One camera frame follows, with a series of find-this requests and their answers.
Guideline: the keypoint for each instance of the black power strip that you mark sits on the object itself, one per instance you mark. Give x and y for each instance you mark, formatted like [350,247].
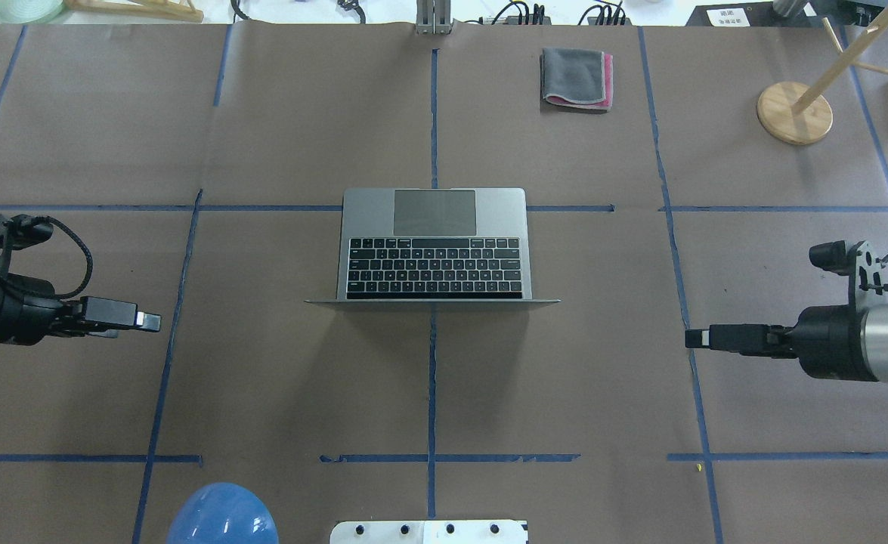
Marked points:
[517,13]

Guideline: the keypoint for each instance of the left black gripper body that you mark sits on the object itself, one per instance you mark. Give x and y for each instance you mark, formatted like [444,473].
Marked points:
[26,310]

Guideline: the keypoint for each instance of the grey pink folded cloth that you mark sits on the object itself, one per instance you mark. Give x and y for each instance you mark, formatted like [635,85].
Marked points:
[577,78]

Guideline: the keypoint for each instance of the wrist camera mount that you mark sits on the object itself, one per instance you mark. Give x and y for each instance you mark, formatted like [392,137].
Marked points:
[21,232]
[857,262]

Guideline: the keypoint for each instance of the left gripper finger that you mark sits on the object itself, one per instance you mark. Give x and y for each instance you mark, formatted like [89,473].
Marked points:
[144,322]
[106,312]

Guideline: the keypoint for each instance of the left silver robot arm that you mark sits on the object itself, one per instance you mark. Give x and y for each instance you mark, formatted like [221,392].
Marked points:
[26,319]

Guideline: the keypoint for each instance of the grey laptop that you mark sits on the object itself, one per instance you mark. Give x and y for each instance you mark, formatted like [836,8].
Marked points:
[408,246]

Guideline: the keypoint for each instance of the black label box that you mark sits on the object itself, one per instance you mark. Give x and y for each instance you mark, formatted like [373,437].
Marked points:
[733,15]

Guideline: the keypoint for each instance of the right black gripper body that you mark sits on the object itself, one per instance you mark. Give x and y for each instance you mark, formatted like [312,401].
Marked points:
[830,341]

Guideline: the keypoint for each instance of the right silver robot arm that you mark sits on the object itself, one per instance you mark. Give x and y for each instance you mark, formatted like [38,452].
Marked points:
[873,338]

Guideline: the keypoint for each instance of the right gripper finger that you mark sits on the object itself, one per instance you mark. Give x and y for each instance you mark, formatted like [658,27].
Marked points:
[698,338]
[744,345]

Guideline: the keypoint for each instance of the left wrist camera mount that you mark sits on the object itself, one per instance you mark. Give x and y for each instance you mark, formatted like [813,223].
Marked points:
[21,232]

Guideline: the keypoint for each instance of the blue desk lamp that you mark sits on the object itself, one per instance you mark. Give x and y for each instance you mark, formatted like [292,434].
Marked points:
[223,513]

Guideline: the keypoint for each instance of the white central pillar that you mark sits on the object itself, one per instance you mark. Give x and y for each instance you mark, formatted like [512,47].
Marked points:
[431,531]

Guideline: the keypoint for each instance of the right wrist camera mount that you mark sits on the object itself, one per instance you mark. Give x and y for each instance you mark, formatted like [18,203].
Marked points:
[857,262]

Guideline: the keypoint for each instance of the aluminium frame post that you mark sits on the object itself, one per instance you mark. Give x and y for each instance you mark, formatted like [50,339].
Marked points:
[434,17]

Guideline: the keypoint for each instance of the wooden mug tree stand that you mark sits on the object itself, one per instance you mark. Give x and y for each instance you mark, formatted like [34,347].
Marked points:
[798,114]

